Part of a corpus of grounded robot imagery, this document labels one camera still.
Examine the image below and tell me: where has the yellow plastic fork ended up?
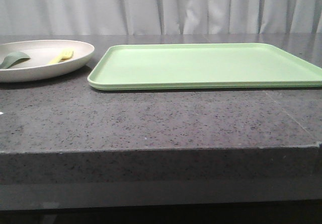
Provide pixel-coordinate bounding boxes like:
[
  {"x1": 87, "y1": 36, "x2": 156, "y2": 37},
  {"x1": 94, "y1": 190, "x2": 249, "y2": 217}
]
[{"x1": 48, "y1": 48, "x2": 74, "y2": 64}]

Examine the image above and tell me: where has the white round plate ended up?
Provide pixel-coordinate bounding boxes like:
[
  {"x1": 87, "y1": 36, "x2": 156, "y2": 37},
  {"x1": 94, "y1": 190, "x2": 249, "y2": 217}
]
[{"x1": 1, "y1": 40, "x2": 95, "y2": 83}]

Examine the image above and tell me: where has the light green rectangular tray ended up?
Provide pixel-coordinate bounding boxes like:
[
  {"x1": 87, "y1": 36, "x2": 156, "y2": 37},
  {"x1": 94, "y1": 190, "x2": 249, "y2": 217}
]
[{"x1": 88, "y1": 43, "x2": 321, "y2": 91}]

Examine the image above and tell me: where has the teal green spoon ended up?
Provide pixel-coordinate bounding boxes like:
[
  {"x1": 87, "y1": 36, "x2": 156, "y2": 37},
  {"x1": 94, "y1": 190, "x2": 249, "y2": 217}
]
[{"x1": 1, "y1": 51, "x2": 30, "y2": 69}]

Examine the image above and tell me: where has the white pleated curtain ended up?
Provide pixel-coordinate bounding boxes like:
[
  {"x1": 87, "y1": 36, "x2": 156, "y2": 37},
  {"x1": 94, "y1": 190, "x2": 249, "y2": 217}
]
[{"x1": 1, "y1": 0, "x2": 321, "y2": 35}]

